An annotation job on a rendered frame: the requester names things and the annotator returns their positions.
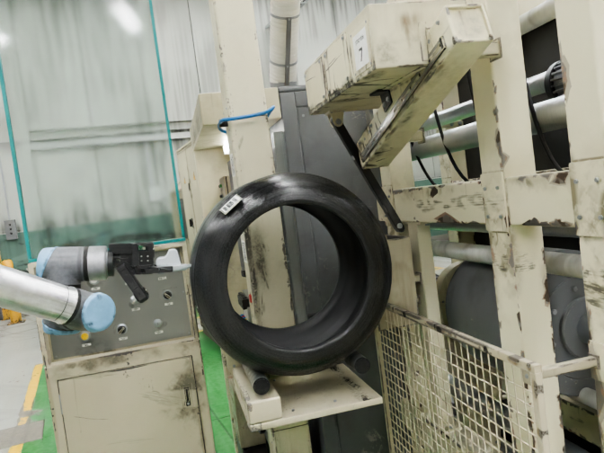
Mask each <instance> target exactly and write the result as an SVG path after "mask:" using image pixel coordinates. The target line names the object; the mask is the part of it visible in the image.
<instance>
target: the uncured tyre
mask: <svg viewBox="0 0 604 453"><path fill-rule="evenodd" d="M236 194H237V195H238V196H240V197H241V198H242V199H241V200H240V201H239V202H238V203H237V204H236V205H235V206H234V207H233V208H232V209H231V210H230V211H229V212H228V213H227V214H224V213H223V212H222V211H220V209H221V208H222V207H223V206H224V205H225V204H226V203H227V202H228V201H230V200H231V199H232V198H233V197H234V196H235V195H236ZM281 206H291V207H294V208H298V209H302V210H304V211H305V212H307V213H309V214H311V215H312V216H314V217H315V218H317V219H318V220H319V221H320V222H321V223H322V224H323V225H324V227H325V228H326V229H327V231H328V232H329V234H330V235H331V237H332V239H333V242H334V244H335V247H336V251H337V255H338V276H337V281H336V283H335V287H334V289H333V293H332V295H331V296H330V297H329V299H328V300H327V302H326V303H325V305H324V306H323V307H322V308H321V309H320V310H319V311H318V312H317V313H316V314H315V315H313V316H312V317H310V318H309V319H307V320H306V321H305V322H303V323H300V324H296V325H293V326H290V327H284V328H270V327H264V326H260V325H258V324H253V323H251V322H249V321H247V320H246V319H244V318H243V317H241V316H240V315H239V314H238V313H237V312H236V311H235V310H234V309H233V307H232V304H231V301H230V297H229V294H228V288H227V270H228V264H229V260H230V257H231V254H232V252H233V249H234V247H235V244H236V242H237V240H238V239H239V237H240V236H241V234H242V233H243V232H244V231H245V229H246V228H248V227H249V226H250V225H251V224H252V223H253V222H254V220H255V219H257V218H258V217H260V216H261V215H263V214H264V213H266V212H268V211H270V210H272V209H275V208H278V207H281ZM190 264H191V267H190V283H191V292H192V295H193V299H194V302H195V304H198V308H199V311H200V314H201V317H200V320H201V322H202V323H203V325H204V327H205V328H206V330H207V331H208V333H209V335H210V336H211V338H212V339H213V340H214V341H215V343H216V344H217V345H218V346H219V347H220V348H221V349H222V350H223V351H224V352H225V353H227V354H228V355H229V356H230V357H232V358H233V359H234V360H236V361H238V362H240V363H241V364H243V365H245V366H246V367H248V368H251V369H255V370H257V371H260V372H263V373H267V374H272V375H277V376H303V375H309V374H313V373H316V372H320V371H323V370H326V369H329V368H331V367H333V366H335V365H337V364H339V363H341V362H342V361H344V360H346V359H348V358H349V357H350V356H351V355H352V354H353V353H354V352H356V351H357V350H358V349H359V348H360V347H361V346H362V345H363V344H364V343H365V342H366V341H367V340H368V338H369V337H370V336H371V334H373V332H374V331H375V329H376V328H377V326H378V324H379V322H380V320H381V318H382V316H383V314H384V312H385V310H386V305H387V302H388V299H389V295H390V290H391V284H392V262H391V255H390V251H389V247H388V243H387V240H386V236H385V234H384V231H383V229H382V227H381V225H380V224H379V223H378V220H377V219H376V217H375V216H374V214H373V213H372V212H371V210H370V209H369V208H368V207H367V205H366V204H365V203H364V202H363V201H362V200H361V199H360V198H359V197H358V196H357V195H355V194H354V193H353V192H352V191H350V190H348V189H347V188H345V187H344V186H342V185H341V184H339V183H338V182H335V181H333V180H330V179H328V178H325V177H323V176H319V175H316V174H311V173H275V174H271V175H267V176H264V177H262V178H259V179H257V180H254V181H252V182H248V183H246V184H244V185H242V186H240V187H238V188H236V189H235V190H233V191H231V192H230V193H228V194H227V195H226V196H225V197H224V198H223V199H222V200H221V201H220V202H218V203H217V204H216V206H215V207H214V208H213V209H212V210H211V211H210V212H209V213H208V215H207V216H206V217H205V219H204V221H203V222H202V224H201V226H200V229H199V231H198V233H197V234H196V237H195V240H194V243H193V246H192V249H191V258H190Z"/></svg>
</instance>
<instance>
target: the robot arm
mask: <svg viewBox="0 0 604 453"><path fill-rule="evenodd" d="M154 258H155V249H154V242H144V243H131V244H109V250H108V248H107V246H79V247H58V246H56V247H50V248H44V249H42V250H41V251H40V253H39V256H38V259H37V264H36V276H35V275H32V274H30V273H26V272H23V271H18V270H16V269H13V268H10V267H6V266H4V265H1V264H0V307H1V308H5V309H8V310H12V311H15V312H19V313H23V314H26V315H32V316H36V317H39V318H42V324H43V331H44V333H47V334H54V335H69V334H75V333H79V332H80V331H89V332H91V333H96V332H100V331H103V330H105V329H107V328H108V327H109V326H110V325H111V323H112V322H113V320H114V317H115V313H116V308H115V305H114V302H113V300H112V299H111V298H110V297H109V296H108V295H106V294H103V293H101V292H97V293H92V292H89V291H86V290H82V289H81V281H91V280H107V279H108V276H109V277H112V276H114V272H115V268H116V270H117V271H118V273H119V274H120V276H121V277H122V278H123V279H124V281H125V282H126V283H127V285H128V286H129V288H130V290H131V291H132V292H133V296H134V297H135V299H136V300H137V302H138V301H139V303H144V302H145V301H146V300H148V298H149V294H148V292H147V290H146V289H145V288H144V287H142V285H141V284H140V283H139V281H138V279H137V278H136V276H135V274H153V273H159V272H172V271H185V270H187V269H189V268H190V267H191V264H181V262H180V259H179V256H178V253H177V250H176V249H174V248H171V249H169V251H168V253H167V255H166V256H163V257H158V258H157V259H156V262H155V264H154ZM116 259H120V261H116Z"/></svg>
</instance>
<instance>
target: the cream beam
mask: <svg viewBox="0 0 604 453"><path fill-rule="evenodd" d="M452 4H466V0H439V1H421V2H403V3H386V4H368V5H367V6H366V7H365V8H364V9H363V10H362V11H361V12H360V13H359V14H358V15H357V16H356V18H355V19H354V20H353V21H352V22H351V23H350V24H349V25H348V26H347V27H346V28H345V29H344V30H343V31H342V32H341V34H340V35H339V36H338V37H337V38H336V39H335V40H334V41H333V42H332V43H331V44H330V45H329V46H328V47H327V48H326V49H325V51H324V52H323V53H322V54H321V55H320V56H319V57H318V58H317V59H316V60H315V61H314V62H313V63H312V64H311V65H310V67H309V68H308V69H307V70H306V71H305V74H304V78H305V80H306V94H307V101H308V109H309V113H310V115H316V114H325V113H327V112H328V111H333V110H342V109H346V111H363V110H373V109H379V108H380V106H381V105H382V102H381V98H380V95H379V96H369V94H370V93H373V92H374V91H376V90H377V89H382V90H390V91H391V89H392V88H393V86H395V85H396V84H399V83H401V82H402V81H404V80H405V79H407V78H408V77H410V76H413V75H414V74H416V73H417V72H419V71H421V70H422V69H424V68H425V67H427V66H428V61H429V59H428V55H429V51H428V43H427V35H426V32H427V31H428V30H429V29H430V28H431V26H432V25H433V24H434V22H435V21H436V19H437V18H438V16H439V14H440V12H441V11H442V9H443V8H444V6H445V5H452ZM364 27H365V29H366V36H367V43H368V52H369V62H368V63H367V64H366V65H365V66H364V67H362V68H361V69H359V70H358V71H356V64H355V57H354V49H353V41H352V38H353V37H354V36H355V35H356V34H357V33H358V32H359V31H360V30H362V29H363V28H364Z"/></svg>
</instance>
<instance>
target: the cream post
mask: <svg viewBox="0 0 604 453"><path fill-rule="evenodd" d="M209 11H210V18H211V24H212V31H213V38H214V44H215V51H216V58H217V64H218V77H219V83H220V91H221V97H222V103H223V111H224V113H223V115H224V117H225V118H229V117H235V116H241V115H247V114H252V113H256V112H260V111H266V110H267V106H266V100H265V92H264V86H263V79H262V66H261V59H260V52H259V45H258V39H257V31H256V25H255V18H254V11H253V0H209ZM267 115H268V113H267V114H264V115H262V116H257V117H253V118H249V119H242V120H231V121H228V122H227V124H228V127H226V136H227V143H228V150H229V156H230V155H231V154H233V160H234V167H235V176H234V177H233V183H234V190H235V189H236V188H238V187H240V186H242V185H244V184H246V183H248V182H252V181H254V180H257V179H259V178H262V177H264V176H267V175H271V174H275V167H274V161H273V153H272V147H271V134H270V127H269V120H268V116H267ZM242 240H243V241H244V245H245V252H246V259H247V263H246V262H244V267H245V275H246V281H247V288H248V295H249V294H251V296H252V301H253V303H251V302H250V308H251V315H252V321H253V324H258V325H260V326H264V327H270V328H284V327H290V326H293V325H296V324H295V317H294V310H293V304H292V296H291V290H290V283H289V270H288V263H287V256H286V249H285V243H284V235H283V228H282V222H281V214H280V207H278V208H275V209H272V210H270V211H268V212H266V213H264V214H263V215H261V216H260V217H258V218H257V219H255V220H254V222H253V223H252V224H251V225H250V226H249V227H248V228H246V229H245V231H244V232H243V233H242V234H241V242H242ZM266 432H267V433H268V440H269V447H270V453H312V446H311V439H310V432H309V426H308V420H307V421H302V422H295V423H291V424H287V425H283V426H279V427H275V428H270V429H267V431H266Z"/></svg>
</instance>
